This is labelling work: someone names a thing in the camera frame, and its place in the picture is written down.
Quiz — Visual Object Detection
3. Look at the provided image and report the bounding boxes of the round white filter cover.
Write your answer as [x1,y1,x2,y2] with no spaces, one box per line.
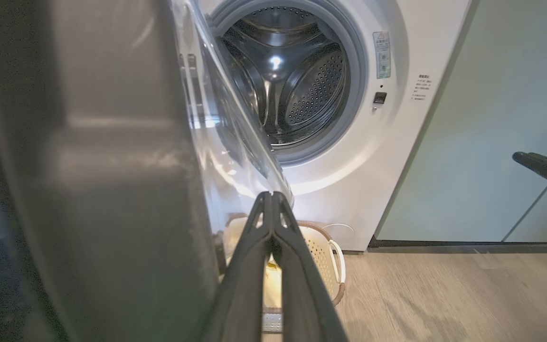
[321,222,356,236]

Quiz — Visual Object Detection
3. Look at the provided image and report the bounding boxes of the small printed text label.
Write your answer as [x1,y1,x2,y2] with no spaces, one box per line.
[411,74,432,102]

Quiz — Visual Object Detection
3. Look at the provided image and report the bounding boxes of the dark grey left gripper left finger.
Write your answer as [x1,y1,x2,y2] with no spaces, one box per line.
[202,191,273,342]

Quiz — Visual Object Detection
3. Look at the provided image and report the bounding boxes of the black round glass washer door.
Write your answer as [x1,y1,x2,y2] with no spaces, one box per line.
[0,0,295,342]

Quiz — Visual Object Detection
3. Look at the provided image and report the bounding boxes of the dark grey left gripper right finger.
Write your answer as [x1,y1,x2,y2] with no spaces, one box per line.
[273,191,349,342]

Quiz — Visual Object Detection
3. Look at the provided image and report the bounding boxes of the steel perforated washer drum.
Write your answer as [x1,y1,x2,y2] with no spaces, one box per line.
[219,6,351,147]

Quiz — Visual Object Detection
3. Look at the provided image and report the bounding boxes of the pale green plain cabinet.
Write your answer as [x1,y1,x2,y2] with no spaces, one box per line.
[376,0,547,244]

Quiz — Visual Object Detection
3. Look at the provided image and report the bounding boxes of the pale yellow bear-print garment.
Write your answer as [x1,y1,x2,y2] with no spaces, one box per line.
[263,256,283,308]

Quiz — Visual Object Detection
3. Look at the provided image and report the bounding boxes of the grey warning sticker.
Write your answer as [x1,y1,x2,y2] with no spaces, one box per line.
[373,31,392,79]

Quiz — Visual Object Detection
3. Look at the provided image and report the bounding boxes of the grey rubber door gasket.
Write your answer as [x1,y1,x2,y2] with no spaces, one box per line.
[206,0,368,168]

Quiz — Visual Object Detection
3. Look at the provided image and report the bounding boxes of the white front-load washing machine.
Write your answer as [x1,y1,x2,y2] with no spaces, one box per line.
[198,0,472,252]

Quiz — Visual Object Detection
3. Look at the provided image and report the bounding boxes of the cream perforated laundry basket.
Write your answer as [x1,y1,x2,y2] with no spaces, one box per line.
[224,213,347,333]

